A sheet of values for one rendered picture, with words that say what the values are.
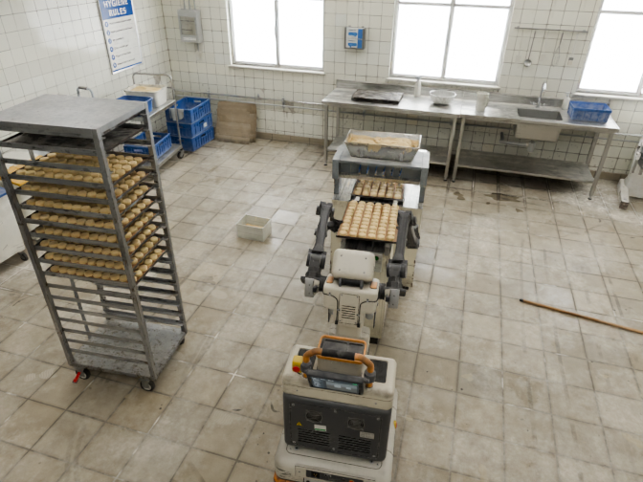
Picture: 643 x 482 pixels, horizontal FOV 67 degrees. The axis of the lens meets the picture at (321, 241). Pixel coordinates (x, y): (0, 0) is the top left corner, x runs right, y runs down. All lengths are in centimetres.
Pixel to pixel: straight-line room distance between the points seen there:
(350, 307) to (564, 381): 191
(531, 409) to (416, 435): 81
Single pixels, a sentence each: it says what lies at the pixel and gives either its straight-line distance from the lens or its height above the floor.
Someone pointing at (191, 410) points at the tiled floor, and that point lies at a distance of 342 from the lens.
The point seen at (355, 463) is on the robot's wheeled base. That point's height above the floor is 28.
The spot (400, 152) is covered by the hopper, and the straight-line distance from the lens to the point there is 371.
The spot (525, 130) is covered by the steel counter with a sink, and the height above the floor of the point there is 72.
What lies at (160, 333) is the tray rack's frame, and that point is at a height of 15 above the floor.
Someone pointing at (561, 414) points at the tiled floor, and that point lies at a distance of 368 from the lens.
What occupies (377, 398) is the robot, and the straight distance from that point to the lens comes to 239.
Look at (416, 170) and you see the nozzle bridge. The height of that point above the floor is 112.
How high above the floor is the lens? 259
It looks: 32 degrees down
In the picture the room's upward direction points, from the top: 1 degrees clockwise
